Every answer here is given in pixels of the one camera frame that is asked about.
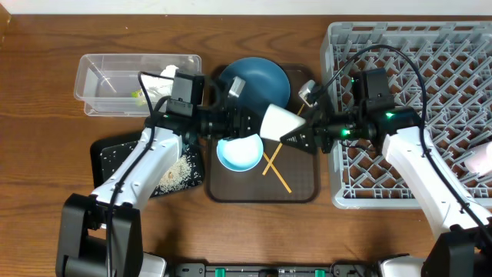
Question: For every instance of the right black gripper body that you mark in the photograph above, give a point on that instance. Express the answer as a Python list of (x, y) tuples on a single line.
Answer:
[(343, 125)]

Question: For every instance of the clear plastic waste bin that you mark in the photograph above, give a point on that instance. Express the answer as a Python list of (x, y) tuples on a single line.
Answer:
[(104, 82)]

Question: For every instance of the yellow snack wrapper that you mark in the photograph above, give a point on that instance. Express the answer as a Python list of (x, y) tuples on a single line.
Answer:
[(139, 97)]

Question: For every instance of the wooden chopstick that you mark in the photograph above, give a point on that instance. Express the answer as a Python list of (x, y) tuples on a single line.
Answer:
[(272, 158), (278, 174)]

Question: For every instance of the black tray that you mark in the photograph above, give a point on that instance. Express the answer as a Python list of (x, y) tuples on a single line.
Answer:
[(104, 154)]

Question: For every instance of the dark blue plate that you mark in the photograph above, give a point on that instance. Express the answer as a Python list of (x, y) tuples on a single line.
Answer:
[(265, 83)]

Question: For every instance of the brown serving tray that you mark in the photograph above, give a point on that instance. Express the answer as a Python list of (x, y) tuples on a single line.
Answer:
[(299, 169)]

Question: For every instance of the white cup green inside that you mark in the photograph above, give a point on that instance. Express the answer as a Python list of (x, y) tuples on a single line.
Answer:
[(277, 122)]

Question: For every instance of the light blue bowl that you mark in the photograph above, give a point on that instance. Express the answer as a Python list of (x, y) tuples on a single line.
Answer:
[(240, 154)]

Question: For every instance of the white cup pink inside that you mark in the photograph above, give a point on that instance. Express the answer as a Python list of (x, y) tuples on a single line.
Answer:
[(479, 160)]

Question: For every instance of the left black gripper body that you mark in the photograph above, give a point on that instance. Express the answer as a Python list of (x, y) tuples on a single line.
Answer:
[(236, 122)]

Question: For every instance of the rice leftovers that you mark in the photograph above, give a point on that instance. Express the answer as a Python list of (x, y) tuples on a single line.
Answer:
[(180, 175)]

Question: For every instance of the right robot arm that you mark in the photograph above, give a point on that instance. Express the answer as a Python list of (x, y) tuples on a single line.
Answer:
[(461, 226)]

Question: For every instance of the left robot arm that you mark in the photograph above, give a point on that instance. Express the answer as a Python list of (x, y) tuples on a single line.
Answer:
[(100, 234)]

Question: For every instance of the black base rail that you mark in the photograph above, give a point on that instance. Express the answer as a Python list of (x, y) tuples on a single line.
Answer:
[(269, 270)]

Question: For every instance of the grey dishwasher rack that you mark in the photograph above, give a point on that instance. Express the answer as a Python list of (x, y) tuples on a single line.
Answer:
[(442, 70)]

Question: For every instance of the white napkin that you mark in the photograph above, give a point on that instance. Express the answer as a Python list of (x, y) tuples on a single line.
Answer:
[(159, 87)]

